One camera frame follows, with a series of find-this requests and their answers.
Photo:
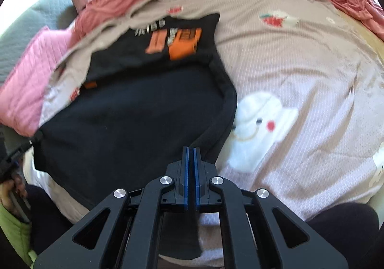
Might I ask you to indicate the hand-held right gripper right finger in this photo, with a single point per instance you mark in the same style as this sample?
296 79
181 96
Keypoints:
195 173

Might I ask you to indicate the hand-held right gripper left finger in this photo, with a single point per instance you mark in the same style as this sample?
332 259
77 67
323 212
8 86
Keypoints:
187 173

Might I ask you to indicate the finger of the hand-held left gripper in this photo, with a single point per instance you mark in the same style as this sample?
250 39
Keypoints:
30 143

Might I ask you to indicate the black sweater with orange cuffs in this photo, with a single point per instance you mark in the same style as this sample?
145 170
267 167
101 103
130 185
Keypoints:
126 125

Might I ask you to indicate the person's left forearm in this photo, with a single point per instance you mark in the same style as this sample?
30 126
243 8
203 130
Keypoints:
15 233

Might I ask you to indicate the person's left hand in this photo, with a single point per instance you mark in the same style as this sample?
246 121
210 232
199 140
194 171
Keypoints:
18 183

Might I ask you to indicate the pink quilted pillow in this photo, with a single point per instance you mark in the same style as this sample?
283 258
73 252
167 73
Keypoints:
24 77

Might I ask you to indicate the grey quilted headboard cover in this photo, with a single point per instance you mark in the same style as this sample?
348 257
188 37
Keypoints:
48 10

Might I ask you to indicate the printed bear blanket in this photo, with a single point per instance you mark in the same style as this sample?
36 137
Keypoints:
315 77

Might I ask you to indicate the person's right leg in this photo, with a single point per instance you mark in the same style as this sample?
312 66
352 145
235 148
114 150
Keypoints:
345 227

